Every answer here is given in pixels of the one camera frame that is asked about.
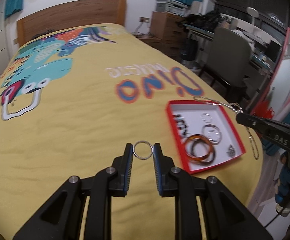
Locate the black bag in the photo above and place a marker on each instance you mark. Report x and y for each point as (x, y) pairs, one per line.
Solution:
(207, 22)

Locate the small silver charm cluster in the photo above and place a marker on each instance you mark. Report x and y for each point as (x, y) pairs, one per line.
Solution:
(231, 151)

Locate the yellow dino bedspread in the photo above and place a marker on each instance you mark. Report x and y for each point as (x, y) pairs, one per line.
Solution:
(71, 101)

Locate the patterned gloved right hand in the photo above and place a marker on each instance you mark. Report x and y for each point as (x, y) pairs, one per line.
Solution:
(289, 182)

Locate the red framed mirror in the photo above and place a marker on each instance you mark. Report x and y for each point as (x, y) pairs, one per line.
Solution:
(274, 103)

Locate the grey white printer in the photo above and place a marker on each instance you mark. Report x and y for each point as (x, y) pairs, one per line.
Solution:
(171, 6)

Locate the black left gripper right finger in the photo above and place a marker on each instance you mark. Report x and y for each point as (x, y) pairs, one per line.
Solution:
(204, 208)

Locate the white desk lamp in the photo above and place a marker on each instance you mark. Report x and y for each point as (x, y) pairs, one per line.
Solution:
(254, 14)

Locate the red white jewelry box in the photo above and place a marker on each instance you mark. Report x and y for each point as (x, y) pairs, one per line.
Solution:
(187, 117)

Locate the wooden drawer chest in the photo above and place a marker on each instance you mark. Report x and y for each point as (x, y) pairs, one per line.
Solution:
(166, 26)

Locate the dark metal bangle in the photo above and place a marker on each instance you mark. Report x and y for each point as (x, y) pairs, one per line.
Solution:
(194, 151)

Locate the wooden headboard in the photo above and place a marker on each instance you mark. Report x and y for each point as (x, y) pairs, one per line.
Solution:
(70, 14)

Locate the wooden nightstand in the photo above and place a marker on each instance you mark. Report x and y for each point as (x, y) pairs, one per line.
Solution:
(171, 48)

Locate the wall power socket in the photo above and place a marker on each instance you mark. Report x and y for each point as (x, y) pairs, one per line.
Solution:
(144, 19)

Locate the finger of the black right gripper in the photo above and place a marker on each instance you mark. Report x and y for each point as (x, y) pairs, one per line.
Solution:
(261, 125)

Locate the grey green chair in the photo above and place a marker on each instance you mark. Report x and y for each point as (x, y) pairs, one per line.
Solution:
(226, 63)

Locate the amber resin bangle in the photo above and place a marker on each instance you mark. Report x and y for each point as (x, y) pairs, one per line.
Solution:
(201, 152)

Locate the twisted silver hoop earring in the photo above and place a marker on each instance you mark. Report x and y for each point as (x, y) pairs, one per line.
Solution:
(213, 135)

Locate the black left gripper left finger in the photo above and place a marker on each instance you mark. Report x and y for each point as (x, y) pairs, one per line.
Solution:
(81, 204)

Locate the thin silver hoop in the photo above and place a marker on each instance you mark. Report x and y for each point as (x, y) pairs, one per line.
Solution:
(209, 126)

